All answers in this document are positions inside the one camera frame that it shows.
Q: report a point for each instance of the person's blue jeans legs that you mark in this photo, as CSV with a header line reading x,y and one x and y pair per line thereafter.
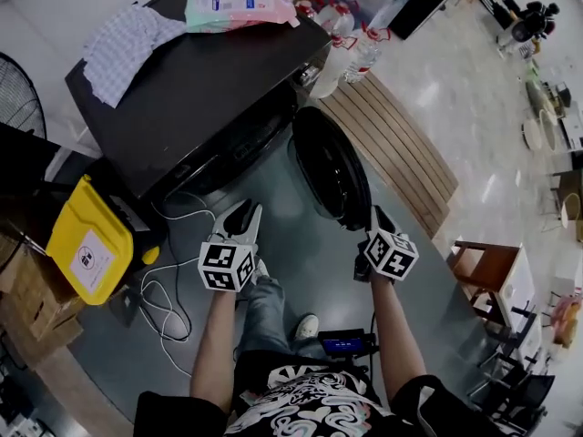
x,y
268,317

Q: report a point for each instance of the round black washing machine door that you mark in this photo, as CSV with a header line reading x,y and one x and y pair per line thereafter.
x,y
330,171

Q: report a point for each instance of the person's left forearm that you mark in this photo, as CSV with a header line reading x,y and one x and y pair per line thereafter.
x,y
216,344

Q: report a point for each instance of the pink and green packet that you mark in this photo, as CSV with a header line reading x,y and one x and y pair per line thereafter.
x,y
237,5

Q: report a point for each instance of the small clear water bottle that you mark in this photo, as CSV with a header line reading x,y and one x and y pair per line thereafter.
x,y
362,59

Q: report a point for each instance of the black flat board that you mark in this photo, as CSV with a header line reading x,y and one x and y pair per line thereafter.
x,y
428,3

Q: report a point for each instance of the person's right forearm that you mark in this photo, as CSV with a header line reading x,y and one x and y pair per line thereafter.
x,y
396,335

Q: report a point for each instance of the yellow plastic case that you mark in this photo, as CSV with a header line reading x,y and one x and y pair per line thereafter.
x,y
91,244

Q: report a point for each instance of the person's white shoe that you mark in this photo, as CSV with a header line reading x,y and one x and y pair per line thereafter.
x,y
260,269
307,327

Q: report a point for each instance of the black washing machine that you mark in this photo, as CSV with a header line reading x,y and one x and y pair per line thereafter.
x,y
191,103

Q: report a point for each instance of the black floor fan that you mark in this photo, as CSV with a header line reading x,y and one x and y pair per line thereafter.
x,y
18,103

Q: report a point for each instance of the brown wooden stool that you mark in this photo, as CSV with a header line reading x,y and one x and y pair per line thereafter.
x,y
487,267

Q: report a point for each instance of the black patterned shirt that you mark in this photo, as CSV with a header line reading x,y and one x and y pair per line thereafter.
x,y
314,403

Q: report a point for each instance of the black chest-mounted monitor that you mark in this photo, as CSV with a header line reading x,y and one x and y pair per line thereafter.
x,y
344,344

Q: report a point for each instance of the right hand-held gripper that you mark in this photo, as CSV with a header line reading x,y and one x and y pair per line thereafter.
x,y
391,255

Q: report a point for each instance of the checkered cloth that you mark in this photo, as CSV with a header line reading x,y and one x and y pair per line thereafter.
x,y
123,48

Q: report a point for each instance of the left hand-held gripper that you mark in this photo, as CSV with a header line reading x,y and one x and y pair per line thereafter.
x,y
225,264

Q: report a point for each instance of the wooden slatted platform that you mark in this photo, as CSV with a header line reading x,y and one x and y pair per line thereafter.
x,y
391,139

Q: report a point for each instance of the large clear water bottle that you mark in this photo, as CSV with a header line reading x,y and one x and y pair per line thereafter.
x,y
334,16
332,68

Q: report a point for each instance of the white table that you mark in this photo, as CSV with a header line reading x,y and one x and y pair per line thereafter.
x,y
519,285

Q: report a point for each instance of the cardboard box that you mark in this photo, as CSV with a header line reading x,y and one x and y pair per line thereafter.
x,y
32,298

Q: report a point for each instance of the black folding chair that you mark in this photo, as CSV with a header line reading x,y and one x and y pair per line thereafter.
x,y
519,380

